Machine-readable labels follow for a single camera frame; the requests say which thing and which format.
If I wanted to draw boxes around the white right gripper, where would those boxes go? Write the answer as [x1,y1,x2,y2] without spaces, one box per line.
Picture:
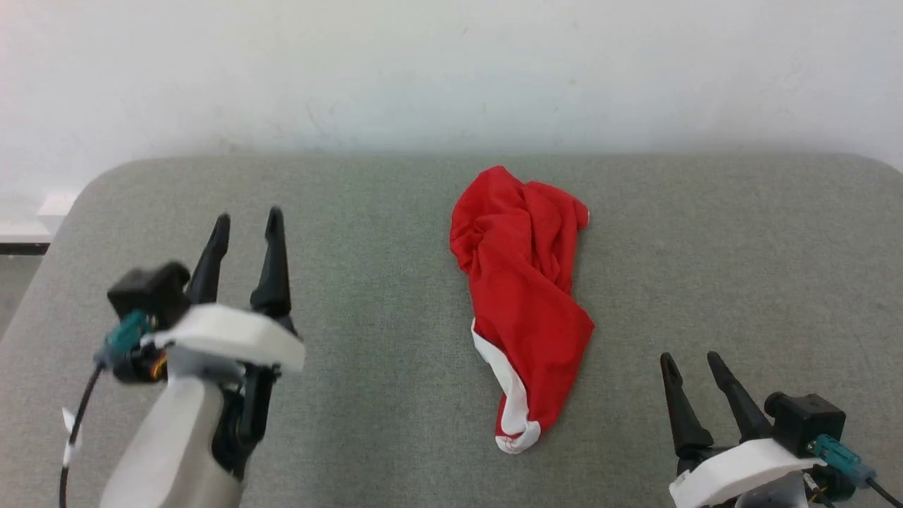
[660,351,828,508]

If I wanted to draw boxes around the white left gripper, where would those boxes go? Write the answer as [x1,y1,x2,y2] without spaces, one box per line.
[141,206,306,385]

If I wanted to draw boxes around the red garment with white trim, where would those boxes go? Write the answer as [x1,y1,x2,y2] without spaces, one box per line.
[449,166,595,454]

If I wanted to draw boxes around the grey fabric sofa seat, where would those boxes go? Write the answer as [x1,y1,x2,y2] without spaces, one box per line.
[0,152,903,508]

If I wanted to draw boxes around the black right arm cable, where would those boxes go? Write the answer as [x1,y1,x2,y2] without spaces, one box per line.
[804,434,903,508]

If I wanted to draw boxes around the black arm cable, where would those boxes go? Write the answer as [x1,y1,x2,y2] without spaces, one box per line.
[804,434,903,508]
[59,310,154,508]

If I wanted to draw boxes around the white wall ledge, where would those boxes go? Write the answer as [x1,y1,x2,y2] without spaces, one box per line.
[0,189,80,244]

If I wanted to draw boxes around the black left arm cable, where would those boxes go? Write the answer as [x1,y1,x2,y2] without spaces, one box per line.
[59,310,154,508]

